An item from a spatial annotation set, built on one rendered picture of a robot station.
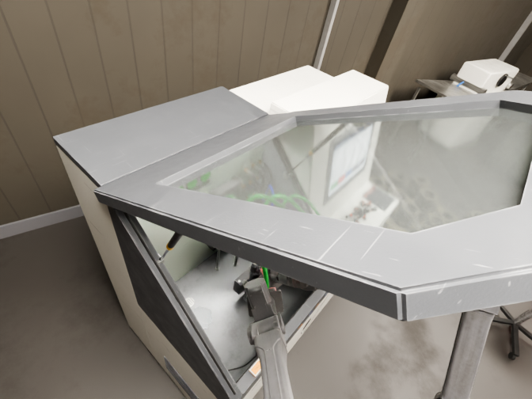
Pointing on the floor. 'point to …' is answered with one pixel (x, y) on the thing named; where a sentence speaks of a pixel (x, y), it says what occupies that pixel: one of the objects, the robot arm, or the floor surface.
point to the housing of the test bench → (230, 118)
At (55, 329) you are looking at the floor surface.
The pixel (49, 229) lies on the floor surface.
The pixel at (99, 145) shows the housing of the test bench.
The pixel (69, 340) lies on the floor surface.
